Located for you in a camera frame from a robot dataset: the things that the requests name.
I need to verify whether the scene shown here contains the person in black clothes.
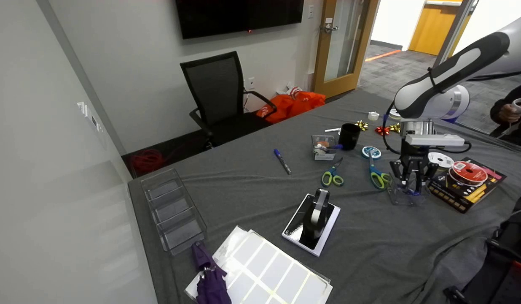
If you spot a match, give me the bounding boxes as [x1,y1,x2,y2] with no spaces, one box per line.
[488,81,521,139]

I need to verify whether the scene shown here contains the light blue handled scissors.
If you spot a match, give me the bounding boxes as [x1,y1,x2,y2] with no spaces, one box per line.
[360,144,385,162]

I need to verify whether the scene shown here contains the wooden framed glass door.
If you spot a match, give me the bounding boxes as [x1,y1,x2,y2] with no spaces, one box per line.
[313,0,382,98]

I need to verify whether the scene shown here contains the purple cloth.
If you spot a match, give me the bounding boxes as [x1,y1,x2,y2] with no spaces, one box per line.
[191,242,233,304]

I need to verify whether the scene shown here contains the black stand with red part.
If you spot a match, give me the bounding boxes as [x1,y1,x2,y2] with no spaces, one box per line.
[444,184,521,304]

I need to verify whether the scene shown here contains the white ribbon spool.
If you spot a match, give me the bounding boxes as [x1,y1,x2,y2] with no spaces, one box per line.
[427,151,458,171]

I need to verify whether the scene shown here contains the clear box with small items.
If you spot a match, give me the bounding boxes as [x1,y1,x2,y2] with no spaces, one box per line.
[311,132,341,164]

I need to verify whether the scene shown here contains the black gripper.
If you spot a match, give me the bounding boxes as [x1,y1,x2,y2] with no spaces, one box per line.
[388,137,442,193]

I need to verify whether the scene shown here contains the clear plastic packet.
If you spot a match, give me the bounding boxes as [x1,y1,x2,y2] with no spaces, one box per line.
[387,181,429,210]

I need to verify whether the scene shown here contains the black tape dispenser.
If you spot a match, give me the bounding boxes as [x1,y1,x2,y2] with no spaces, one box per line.
[296,186,334,235]

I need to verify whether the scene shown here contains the blue pen with grey tip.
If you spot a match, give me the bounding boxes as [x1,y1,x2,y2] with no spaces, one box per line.
[272,147,294,176]

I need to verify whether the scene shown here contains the clear three compartment organizer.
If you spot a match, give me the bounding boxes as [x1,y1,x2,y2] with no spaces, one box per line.
[142,168,210,259]

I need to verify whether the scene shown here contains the black wall television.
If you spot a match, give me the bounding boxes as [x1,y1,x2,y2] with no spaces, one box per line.
[174,0,306,41]

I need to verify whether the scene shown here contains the green handled scissors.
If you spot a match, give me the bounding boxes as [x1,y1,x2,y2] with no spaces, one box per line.
[319,156,348,189]
[368,161,395,191]

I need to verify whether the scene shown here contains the black cup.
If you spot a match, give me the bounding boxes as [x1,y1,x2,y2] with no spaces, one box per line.
[338,122,363,152]

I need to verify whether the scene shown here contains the orange bag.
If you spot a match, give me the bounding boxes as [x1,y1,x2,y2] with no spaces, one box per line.
[255,90,328,127]

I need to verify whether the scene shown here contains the black office chair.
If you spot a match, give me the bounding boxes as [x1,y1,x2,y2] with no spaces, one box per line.
[179,49,279,149]

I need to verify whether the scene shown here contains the red cable coil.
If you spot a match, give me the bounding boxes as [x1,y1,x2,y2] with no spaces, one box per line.
[129,149,168,176]

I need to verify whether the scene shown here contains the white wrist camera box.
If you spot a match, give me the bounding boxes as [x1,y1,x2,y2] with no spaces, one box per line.
[402,132,469,151]

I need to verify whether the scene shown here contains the white ice cube tray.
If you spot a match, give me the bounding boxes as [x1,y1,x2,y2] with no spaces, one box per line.
[184,225,334,304]

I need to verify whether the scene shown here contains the black yellow wire package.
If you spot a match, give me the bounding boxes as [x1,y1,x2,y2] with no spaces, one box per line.
[427,157,510,215]

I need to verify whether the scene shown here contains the orange wooden door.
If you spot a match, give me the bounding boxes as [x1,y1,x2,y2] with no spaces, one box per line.
[409,0,468,56]

